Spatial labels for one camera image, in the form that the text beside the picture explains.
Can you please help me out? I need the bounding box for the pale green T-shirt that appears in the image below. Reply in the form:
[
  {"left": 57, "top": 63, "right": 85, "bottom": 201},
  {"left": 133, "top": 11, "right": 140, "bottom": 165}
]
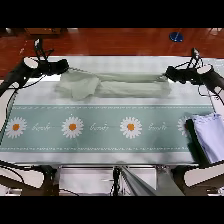
[{"left": 54, "top": 67, "right": 173, "bottom": 101}]

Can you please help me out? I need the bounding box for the silver frame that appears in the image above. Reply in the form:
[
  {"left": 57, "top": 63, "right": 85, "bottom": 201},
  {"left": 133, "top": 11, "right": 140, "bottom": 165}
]
[{"left": 0, "top": 161, "right": 224, "bottom": 197}]

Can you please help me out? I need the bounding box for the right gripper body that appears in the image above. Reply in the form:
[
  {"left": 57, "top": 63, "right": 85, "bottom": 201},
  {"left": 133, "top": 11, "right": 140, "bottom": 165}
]
[{"left": 165, "top": 65, "right": 188, "bottom": 85}]

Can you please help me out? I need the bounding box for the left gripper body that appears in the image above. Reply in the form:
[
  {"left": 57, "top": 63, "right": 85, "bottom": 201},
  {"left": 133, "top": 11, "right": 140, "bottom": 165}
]
[{"left": 46, "top": 58, "right": 71, "bottom": 76}]

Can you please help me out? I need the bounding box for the lavender garment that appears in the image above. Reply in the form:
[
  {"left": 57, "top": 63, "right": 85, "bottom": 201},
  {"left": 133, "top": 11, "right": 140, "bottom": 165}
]
[{"left": 192, "top": 112, "right": 224, "bottom": 165}]

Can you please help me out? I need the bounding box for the black cable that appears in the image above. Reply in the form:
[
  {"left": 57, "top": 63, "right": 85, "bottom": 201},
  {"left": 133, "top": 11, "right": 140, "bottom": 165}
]
[
  {"left": 110, "top": 166, "right": 123, "bottom": 197},
  {"left": 3, "top": 74, "right": 48, "bottom": 125},
  {"left": 197, "top": 83, "right": 224, "bottom": 105}
]

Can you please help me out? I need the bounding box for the blue round disc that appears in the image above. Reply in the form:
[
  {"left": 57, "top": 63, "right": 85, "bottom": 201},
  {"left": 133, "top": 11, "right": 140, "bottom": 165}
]
[{"left": 168, "top": 31, "right": 185, "bottom": 43}]

